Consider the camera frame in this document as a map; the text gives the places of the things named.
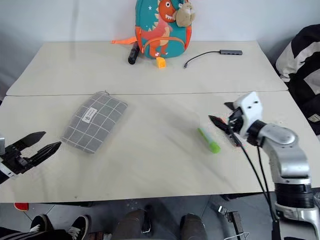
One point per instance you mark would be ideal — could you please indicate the grey checked pencil pouch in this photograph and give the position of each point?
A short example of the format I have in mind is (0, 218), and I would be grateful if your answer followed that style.
(96, 122)

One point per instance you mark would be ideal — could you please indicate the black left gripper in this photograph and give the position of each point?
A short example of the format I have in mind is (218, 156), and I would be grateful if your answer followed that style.
(17, 161)

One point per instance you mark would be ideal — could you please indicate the metal stand frame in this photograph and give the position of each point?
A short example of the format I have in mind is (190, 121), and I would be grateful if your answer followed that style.
(233, 220)

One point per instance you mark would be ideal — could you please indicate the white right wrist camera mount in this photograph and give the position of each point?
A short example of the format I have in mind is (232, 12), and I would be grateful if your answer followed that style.
(251, 108)

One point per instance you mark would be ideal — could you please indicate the black striped trousers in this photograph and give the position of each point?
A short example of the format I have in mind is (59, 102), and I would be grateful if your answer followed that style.
(30, 235)

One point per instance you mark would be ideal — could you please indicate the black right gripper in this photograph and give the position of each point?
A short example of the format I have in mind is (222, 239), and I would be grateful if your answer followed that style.
(236, 122)

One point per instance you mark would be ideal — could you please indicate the green highlighter pen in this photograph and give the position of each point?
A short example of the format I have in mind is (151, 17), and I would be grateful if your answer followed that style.
(209, 142)

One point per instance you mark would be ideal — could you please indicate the small yellow cube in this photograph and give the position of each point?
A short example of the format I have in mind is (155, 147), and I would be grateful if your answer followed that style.
(161, 63)

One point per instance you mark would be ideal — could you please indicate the dark rounded shape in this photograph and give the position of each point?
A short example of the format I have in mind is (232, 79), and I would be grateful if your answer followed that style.
(192, 227)
(132, 225)

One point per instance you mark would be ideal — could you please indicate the small red object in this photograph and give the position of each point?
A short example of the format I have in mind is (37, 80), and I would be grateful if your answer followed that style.
(21, 206)

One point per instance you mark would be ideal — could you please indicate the teal dinosaur backpack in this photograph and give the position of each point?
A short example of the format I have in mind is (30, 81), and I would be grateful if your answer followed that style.
(162, 37)

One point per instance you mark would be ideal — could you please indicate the beige plush toy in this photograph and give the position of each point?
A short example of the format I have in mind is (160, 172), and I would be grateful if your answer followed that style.
(185, 13)

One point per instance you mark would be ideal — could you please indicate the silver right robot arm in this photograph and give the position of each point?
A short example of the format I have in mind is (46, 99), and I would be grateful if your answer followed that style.
(282, 140)

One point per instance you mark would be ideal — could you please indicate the black and white jacket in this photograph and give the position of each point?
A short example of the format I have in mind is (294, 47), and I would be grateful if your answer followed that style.
(302, 75)

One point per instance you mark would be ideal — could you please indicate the black sneaker with white laces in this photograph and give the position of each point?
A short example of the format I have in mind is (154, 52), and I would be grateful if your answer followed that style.
(78, 226)
(41, 223)

